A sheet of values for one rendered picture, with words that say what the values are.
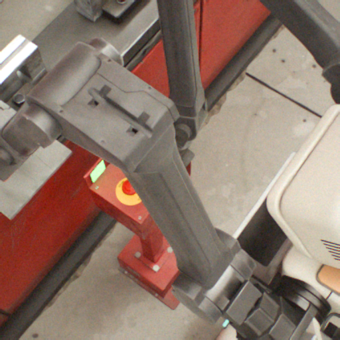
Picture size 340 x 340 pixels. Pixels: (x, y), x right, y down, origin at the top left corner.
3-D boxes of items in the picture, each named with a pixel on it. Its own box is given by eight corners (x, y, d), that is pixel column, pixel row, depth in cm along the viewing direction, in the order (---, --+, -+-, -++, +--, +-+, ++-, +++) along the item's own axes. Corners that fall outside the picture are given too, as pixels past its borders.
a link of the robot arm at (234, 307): (247, 332, 81) (269, 300, 83) (199, 287, 78) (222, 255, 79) (212, 316, 89) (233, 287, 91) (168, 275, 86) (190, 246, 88)
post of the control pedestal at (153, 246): (155, 263, 200) (145, 206, 151) (143, 254, 201) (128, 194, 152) (165, 251, 201) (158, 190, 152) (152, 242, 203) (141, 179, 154)
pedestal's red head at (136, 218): (144, 240, 147) (139, 216, 130) (94, 205, 151) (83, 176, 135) (191, 180, 153) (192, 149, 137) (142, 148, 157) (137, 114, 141)
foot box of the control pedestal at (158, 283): (174, 311, 205) (172, 303, 194) (117, 269, 212) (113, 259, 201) (207, 265, 211) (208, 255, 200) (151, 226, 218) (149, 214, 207)
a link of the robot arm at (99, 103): (104, 155, 48) (178, 69, 51) (4, 99, 56) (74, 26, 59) (221, 332, 84) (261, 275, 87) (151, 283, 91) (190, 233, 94)
